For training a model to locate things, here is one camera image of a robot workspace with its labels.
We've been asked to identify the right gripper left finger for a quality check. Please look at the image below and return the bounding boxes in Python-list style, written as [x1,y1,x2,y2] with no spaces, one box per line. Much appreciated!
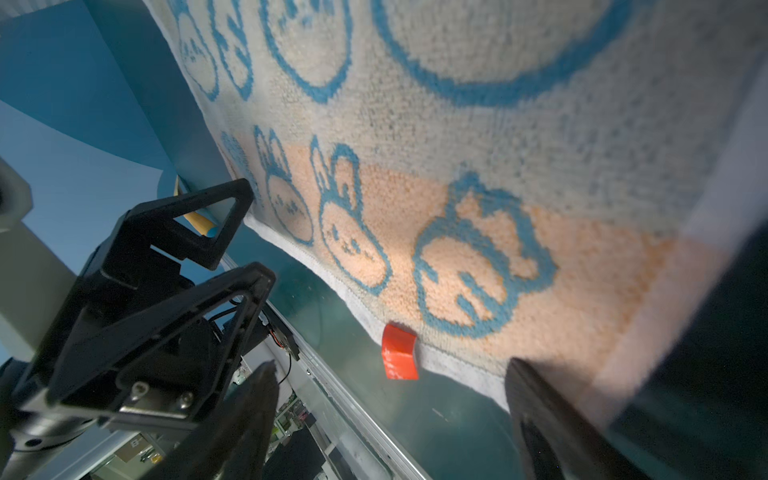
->
[144,361,279,479]

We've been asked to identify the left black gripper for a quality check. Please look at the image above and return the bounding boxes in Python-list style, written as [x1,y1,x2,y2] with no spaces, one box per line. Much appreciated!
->
[11,179,276,432]

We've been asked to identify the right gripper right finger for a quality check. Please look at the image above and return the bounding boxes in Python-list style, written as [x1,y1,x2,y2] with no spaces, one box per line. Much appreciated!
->
[505,358,648,479]

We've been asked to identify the blue patterned towel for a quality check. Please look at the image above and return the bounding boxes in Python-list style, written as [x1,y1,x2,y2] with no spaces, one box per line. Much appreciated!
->
[148,1,767,426]

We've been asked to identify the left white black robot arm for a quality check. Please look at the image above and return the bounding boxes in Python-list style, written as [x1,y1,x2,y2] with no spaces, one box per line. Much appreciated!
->
[1,164,278,479]

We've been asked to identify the yellow plastic scoop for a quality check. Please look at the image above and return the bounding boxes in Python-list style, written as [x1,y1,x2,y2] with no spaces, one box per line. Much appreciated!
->
[173,176,218,238]

